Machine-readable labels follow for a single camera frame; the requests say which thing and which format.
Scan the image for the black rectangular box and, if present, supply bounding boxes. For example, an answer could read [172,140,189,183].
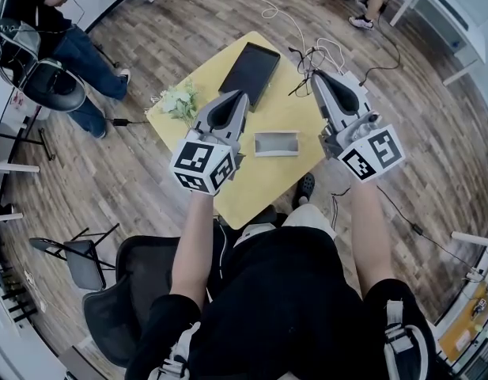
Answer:
[218,41,282,113]

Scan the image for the white power strip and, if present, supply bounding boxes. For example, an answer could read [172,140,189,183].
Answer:
[340,69,367,94]

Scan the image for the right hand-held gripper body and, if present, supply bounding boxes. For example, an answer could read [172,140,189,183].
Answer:
[317,110,407,184]

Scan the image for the person's right forearm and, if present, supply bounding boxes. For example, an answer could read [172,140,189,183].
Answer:
[348,172,407,302]

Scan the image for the grey right backpack strap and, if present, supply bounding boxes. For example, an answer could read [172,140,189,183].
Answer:
[384,298,429,380]

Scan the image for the grey folding chair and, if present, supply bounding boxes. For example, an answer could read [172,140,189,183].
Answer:
[28,222,121,292]

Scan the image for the person's black shirt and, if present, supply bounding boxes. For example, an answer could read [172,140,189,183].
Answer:
[124,226,441,380]

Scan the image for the black cable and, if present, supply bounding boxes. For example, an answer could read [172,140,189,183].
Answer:
[360,13,403,86]

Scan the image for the white desk leg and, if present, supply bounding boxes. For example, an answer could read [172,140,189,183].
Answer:
[451,230,488,249]

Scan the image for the cluttered wooden workbench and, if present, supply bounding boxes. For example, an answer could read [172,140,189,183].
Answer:
[437,279,488,371]

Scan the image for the person's left forearm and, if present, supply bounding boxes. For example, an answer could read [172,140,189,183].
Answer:
[168,190,223,306]

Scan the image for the white cable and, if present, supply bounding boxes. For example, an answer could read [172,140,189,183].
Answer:
[218,0,347,74]

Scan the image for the black thin-framed eyeglasses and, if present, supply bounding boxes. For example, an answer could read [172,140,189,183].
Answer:
[287,47,327,97]

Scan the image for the black mesh office chair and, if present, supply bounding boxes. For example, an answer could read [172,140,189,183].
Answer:
[81,218,229,367]

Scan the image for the grey backpack strap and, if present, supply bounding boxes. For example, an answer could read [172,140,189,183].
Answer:
[148,321,201,380]
[384,298,429,380]

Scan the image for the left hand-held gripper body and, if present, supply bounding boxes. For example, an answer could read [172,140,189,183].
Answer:
[170,128,246,196]

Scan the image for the grey left backpack strap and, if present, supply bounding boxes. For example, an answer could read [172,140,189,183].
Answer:
[148,321,201,380]

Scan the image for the person's white trousers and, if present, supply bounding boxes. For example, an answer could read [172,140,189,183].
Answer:
[233,203,338,249]

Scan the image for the small white box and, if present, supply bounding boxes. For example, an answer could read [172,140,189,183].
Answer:
[253,130,301,158]

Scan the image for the white artificial flower bouquet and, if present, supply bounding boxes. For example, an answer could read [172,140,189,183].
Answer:
[144,78,201,130]

